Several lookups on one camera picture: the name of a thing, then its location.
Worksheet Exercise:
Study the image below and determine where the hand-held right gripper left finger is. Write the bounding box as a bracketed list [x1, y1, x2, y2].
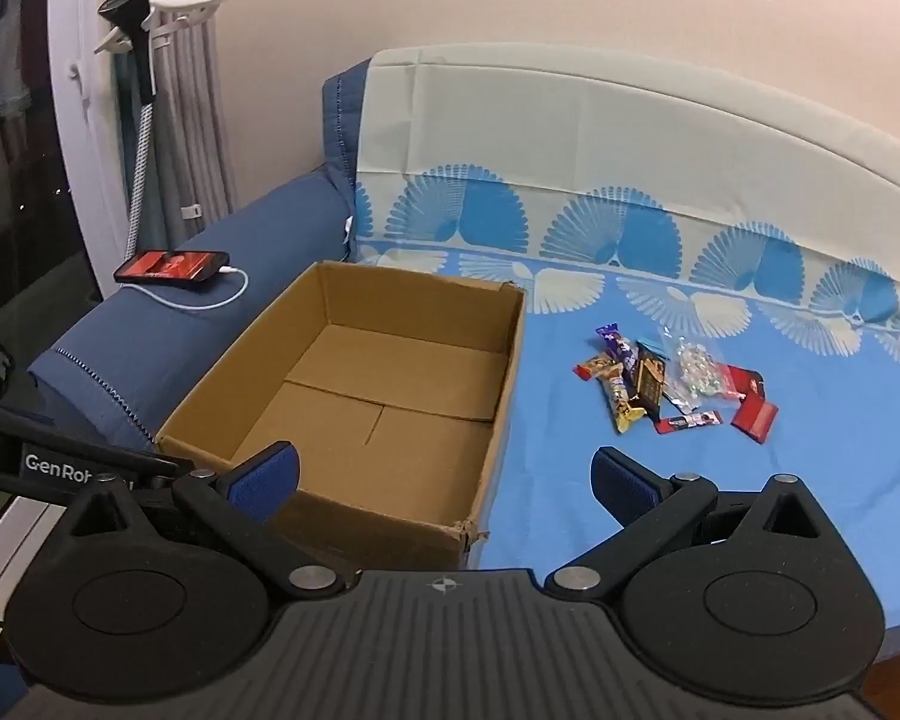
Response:
[67, 444, 357, 602]

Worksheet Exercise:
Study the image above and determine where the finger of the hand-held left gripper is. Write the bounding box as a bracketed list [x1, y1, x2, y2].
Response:
[131, 454, 196, 493]

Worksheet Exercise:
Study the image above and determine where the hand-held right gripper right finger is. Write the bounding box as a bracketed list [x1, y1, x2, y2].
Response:
[544, 447, 833, 601]

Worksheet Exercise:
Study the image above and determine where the yellow snack packet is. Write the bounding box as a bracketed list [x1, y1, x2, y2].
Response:
[604, 367, 647, 436]

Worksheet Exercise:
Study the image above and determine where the red coffee stick sachet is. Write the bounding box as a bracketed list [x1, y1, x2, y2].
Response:
[652, 411, 723, 436]

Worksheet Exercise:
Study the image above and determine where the dark chocolate bar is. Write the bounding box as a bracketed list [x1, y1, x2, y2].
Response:
[634, 345, 670, 422]

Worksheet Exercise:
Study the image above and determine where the small orange snack bar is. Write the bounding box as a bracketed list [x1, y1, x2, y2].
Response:
[576, 356, 623, 385]

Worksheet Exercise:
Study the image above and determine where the clear candy bag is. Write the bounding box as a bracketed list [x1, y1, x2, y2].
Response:
[660, 330, 728, 400]

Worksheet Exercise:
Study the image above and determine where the purple snack packet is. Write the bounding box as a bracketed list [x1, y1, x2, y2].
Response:
[596, 324, 638, 377]

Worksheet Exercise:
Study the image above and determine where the red coffee packet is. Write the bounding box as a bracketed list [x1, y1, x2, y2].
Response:
[731, 396, 781, 443]
[720, 364, 766, 400]

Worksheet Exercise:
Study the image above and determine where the brown cardboard box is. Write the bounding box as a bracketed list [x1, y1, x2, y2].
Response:
[154, 261, 527, 575]

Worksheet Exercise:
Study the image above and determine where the blue fan-print bed sheet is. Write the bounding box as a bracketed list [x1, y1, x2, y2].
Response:
[349, 45, 900, 627]

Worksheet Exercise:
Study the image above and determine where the black smartphone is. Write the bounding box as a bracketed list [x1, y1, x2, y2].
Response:
[114, 250, 232, 292]

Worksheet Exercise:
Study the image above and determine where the grey curtain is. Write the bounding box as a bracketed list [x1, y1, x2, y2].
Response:
[112, 0, 241, 256]

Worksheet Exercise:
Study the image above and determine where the gooseneck phone holder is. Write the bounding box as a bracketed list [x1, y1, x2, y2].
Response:
[94, 0, 239, 263]

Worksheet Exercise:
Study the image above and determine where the white charging cable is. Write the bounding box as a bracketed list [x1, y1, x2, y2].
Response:
[139, 262, 250, 314]

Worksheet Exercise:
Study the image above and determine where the white door frame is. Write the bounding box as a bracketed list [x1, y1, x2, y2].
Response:
[45, 0, 134, 278]

